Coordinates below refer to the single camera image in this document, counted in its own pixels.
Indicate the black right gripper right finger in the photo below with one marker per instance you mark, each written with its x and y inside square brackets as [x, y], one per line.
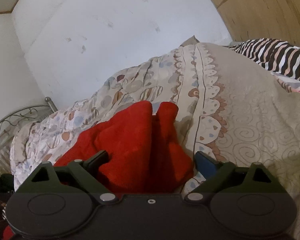
[215, 174]

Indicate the red long-sleeve shirt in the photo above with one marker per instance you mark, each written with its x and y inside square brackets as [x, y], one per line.
[144, 152]

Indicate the metal bed headboard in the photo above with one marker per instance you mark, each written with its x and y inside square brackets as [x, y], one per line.
[13, 122]

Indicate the striped bed sheet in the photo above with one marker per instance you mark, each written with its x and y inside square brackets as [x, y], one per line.
[274, 55]

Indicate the patterned beige quilt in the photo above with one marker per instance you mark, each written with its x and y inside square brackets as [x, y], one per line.
[229, 107]

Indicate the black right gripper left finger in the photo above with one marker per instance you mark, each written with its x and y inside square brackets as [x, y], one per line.
[86, 173]

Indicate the wooden wardrobe panel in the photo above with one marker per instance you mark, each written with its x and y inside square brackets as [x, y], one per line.
[250, 19]

